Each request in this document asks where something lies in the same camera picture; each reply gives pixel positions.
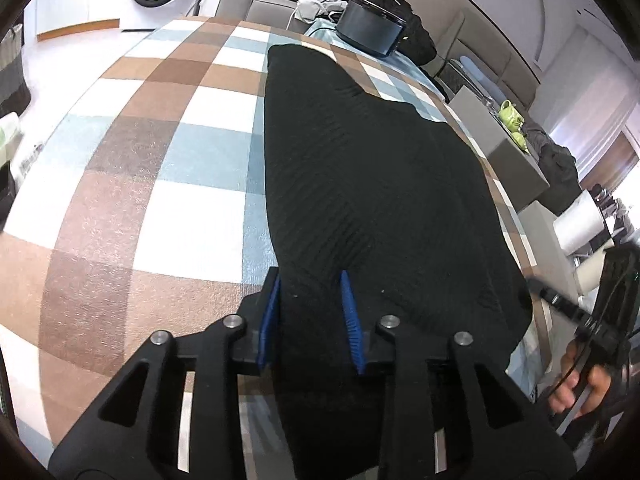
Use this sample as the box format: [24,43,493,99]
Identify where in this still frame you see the checkered tablecloth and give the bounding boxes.
[0,16,552,480]

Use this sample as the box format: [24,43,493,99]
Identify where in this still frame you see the dark crumpled cloth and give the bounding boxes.
[524,120,584,214]

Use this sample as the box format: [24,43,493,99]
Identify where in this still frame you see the white paper roll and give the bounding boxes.
[552,190,606,256]

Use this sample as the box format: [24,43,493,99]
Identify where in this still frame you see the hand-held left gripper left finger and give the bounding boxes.
[47,266,283,480]

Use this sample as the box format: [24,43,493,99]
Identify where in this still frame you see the light blue cloth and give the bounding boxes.
[302,20,451,112]

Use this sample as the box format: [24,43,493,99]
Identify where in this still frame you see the grey box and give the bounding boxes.
[447,85,551,212]

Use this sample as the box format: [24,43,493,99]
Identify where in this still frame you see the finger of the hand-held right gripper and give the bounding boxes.
[525,275,592,322]

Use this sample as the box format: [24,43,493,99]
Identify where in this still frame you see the grey sofa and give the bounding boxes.
[217,0,351,37]

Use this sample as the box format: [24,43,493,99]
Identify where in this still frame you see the black knit sweater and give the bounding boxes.
[262,44,534,480]

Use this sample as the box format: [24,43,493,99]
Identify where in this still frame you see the green mugs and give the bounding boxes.
[499,100,524,134]

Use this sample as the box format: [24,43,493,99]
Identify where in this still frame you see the grey crumpled clothes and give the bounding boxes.
[295,0,349,21]

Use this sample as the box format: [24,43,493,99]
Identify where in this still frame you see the dark mesh basket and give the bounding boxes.
[435,57,481,102]

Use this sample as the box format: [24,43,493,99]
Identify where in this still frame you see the woven laundry basket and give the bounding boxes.
[0,23,32,117]

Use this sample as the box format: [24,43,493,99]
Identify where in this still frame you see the person's right hand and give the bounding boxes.
[547,340,614,419]

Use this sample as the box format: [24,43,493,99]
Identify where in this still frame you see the black box speaker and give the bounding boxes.
[335,0,407,57]

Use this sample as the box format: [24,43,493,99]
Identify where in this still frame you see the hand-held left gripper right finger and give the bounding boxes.
[340,270,578,480]

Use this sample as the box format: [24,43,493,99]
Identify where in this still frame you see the white green plastic bag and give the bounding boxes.
[0,112,24,162]

